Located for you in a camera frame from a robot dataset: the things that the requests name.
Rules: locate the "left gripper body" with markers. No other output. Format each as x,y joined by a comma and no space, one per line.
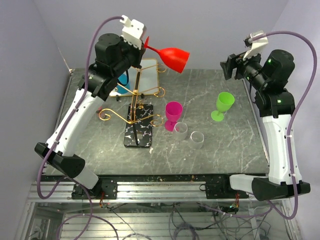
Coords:
133,55

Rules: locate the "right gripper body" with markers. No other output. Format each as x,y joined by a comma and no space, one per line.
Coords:
244,68

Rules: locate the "blue plastic wine glass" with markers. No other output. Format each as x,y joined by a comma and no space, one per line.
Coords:
123,86

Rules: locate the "green plastic wine glass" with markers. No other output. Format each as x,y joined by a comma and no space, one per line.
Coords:
224,102

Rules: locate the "red plastic wine glass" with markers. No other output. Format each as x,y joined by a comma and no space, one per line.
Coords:
174,58

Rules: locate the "pink plastic wine glass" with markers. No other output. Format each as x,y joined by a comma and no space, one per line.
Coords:
173,112

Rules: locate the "gold wine glass rack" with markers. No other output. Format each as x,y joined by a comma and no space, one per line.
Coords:
140,119

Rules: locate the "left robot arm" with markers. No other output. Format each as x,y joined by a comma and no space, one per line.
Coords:
115,54

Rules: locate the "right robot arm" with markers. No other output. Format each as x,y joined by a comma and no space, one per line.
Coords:
276,106

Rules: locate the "gold framed mirror tray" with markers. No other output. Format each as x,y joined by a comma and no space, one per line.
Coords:
148,82

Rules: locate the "clear glass cup right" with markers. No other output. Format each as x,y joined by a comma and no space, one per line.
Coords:
196,140

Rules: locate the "clear glass cup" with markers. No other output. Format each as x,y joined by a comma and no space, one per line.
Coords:
196,140
180,131

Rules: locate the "clear glass cup left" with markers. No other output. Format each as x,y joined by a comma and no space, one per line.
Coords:
180,131

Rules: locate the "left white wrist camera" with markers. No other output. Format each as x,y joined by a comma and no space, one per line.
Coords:
133,32

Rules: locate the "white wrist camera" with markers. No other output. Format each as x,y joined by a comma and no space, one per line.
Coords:
133,32
256,42

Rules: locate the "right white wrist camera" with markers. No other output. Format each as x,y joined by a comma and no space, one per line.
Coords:
256,42

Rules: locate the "aluminium mounting rail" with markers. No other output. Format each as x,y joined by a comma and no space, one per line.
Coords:
143,189

